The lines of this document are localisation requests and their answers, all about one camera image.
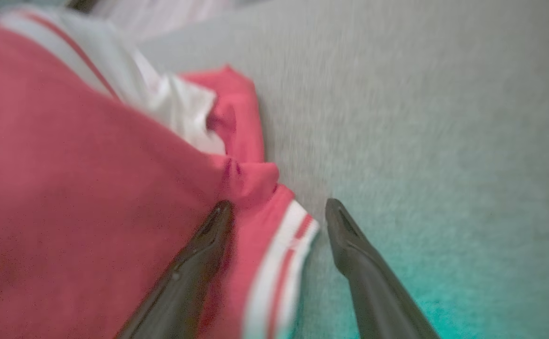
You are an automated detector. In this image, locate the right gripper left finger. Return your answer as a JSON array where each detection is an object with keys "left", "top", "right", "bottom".
[{"left": 115, "top": 200, "right": 235, "bottom": 339}]

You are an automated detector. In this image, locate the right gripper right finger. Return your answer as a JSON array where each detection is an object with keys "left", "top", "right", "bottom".
[{"left": 325, "top": 198, "right": 441, "bottom": 339}]

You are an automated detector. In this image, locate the red shirt with white sleeves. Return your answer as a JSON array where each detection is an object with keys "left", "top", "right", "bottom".
[{"left": 0, "top": 5, "right": 321, "bottom": 339}]

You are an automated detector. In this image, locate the grey fabric ottoman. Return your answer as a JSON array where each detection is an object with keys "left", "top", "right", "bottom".
[{"left": 133, "top": 0, "right": 549, "bottom": 339}]

